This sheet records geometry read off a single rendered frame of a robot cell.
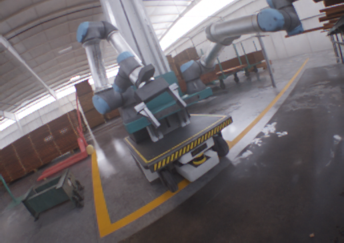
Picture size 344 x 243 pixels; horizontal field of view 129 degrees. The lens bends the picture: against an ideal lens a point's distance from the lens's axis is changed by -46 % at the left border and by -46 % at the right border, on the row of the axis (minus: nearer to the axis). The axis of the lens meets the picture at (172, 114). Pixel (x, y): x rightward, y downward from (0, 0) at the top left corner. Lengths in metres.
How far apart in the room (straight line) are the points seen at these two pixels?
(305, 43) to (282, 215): 10.84
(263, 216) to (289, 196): 0.17
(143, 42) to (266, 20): 0.97
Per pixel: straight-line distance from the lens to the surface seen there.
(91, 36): 0.87
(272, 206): 0.82
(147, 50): 1.25
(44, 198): 1.76
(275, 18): 0.50
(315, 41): 11.20
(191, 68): 1.10
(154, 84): 0.57
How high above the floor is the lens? 0.67
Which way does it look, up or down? 11 degrees down
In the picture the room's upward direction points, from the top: 21 degrees counter-clockwise
